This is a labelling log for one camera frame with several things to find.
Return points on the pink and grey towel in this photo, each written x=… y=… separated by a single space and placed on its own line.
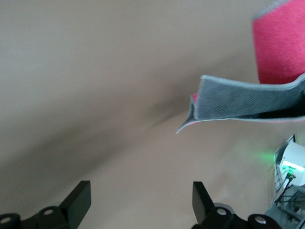
x=238 y=100

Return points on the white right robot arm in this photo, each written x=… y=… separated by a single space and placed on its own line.
x=295 y=155

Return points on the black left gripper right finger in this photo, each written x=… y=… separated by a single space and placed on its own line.
x=202 y=205

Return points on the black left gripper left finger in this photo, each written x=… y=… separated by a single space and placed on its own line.
x=74 y=205

